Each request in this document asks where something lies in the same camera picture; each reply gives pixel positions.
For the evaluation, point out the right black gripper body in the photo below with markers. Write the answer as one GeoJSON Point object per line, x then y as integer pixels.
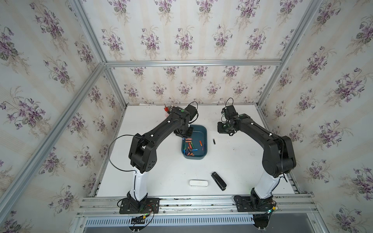
{"type": "Point", "coordinates": [224, 127]}

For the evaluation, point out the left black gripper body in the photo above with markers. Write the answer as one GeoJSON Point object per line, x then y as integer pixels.
{"type": "Point", "coordinates": [185, 132]}

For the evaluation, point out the teal plastic storage box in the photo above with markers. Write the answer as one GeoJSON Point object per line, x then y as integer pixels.
{"type": "Point", "coordinates": [195, 146]}

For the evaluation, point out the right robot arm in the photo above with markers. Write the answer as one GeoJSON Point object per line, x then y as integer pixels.
{"type": "Point", "coordinates": [278, 154]}

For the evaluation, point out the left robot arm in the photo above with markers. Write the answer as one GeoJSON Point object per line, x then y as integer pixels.
{"type": "Point", "coordinates": [142, 154]}

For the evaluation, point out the pens in cup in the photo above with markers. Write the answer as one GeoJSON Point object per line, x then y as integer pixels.
{"type": "Point", "coordinates": [167, 109]}

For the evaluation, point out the white eraser case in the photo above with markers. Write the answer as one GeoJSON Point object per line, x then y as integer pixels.
{"type": "Point", "coordinates": [198, 183]}

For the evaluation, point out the black stapler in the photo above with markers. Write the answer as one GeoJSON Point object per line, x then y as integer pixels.
{"type": "Point", "coordinates": [219, 181]}

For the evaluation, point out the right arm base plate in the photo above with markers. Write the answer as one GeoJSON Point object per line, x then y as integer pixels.
{"type": "Point", "coordinates": [253, 203]}

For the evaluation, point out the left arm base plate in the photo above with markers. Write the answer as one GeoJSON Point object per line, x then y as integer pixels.
{"type": "Point", "coordinates": [147, 205]}

